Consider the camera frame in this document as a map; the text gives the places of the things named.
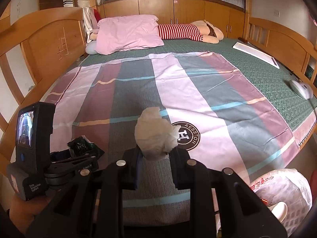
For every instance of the light blue small pillow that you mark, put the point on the light blue small pillow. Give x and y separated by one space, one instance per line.
91 48

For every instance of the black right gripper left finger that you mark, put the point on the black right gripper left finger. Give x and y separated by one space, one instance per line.
91 205

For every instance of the wooden headboard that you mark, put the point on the wooden headboard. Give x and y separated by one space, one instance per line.
50 41

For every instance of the person's left hand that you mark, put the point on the person's left hand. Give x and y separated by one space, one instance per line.
22 213

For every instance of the wooden footboard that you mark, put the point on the wooden footboard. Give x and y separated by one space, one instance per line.
287 46

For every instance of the wooden wall cabinets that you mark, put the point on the wooden wall cabinets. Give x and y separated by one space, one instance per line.
228 18

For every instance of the pink pillow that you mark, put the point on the pink pillow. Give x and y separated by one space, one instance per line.
127 33

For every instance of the white plastic trash bag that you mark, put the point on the white plastic trash bag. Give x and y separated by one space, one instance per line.
288 186

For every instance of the white tissue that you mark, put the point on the white tissue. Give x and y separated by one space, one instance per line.
154 135

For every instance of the white blue paper cup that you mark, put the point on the white blue paper cup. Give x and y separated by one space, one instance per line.
279 210

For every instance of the dark green wrapper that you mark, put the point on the dark green wrapper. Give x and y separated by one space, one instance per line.
81 146

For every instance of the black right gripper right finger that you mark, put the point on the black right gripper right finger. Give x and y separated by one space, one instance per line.
242 213

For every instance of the red striped plush doll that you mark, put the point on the red striped plush doll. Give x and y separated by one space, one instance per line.
200 30

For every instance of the white massager device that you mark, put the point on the white massager device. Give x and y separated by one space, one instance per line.
302 89

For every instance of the striped pink grey bedsheet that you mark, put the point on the striped pink grey bedsheet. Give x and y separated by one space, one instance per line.
225 121

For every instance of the white flat board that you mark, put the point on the white flat board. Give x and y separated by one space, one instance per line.
256 53

